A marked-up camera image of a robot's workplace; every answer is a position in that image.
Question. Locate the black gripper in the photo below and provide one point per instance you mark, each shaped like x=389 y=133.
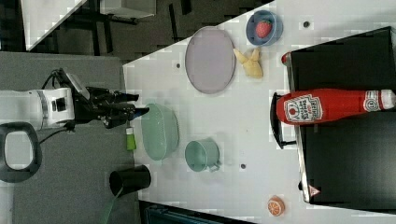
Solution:
x=100 y=106

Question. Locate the red ketchup bottle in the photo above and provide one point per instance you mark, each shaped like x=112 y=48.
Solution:
x=325 y=105

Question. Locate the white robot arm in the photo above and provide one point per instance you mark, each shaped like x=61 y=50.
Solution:
x=67 y=108

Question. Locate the black toaster oven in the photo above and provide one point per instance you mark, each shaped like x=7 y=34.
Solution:
x=350 y=162

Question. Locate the green and white bottle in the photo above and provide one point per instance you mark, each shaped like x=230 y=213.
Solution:
x=130 y=139

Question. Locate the green colander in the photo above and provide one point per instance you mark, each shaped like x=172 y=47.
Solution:
x=160 y=132

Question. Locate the green mug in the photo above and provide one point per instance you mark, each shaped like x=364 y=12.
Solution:
x=202 y=154

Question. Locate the purple round plate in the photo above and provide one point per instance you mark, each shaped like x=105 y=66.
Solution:
x=209 y=60

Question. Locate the peeled banana toy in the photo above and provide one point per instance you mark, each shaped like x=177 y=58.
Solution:
x=251 y=65

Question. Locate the strawberry in bowl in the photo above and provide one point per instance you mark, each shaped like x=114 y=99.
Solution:
x=263 y=29

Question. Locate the blue bowl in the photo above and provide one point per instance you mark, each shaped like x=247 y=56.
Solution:
x=264 y=15

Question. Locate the small red strawberry toy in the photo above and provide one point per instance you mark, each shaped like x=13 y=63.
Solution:
x=285 y=59

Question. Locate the orange slice toy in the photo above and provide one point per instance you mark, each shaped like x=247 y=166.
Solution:
x=276 y=206

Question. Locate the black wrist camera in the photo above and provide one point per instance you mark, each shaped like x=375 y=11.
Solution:
x=73 y=82

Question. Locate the black cup with green strap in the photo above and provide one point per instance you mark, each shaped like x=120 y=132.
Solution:
x=129 y=180

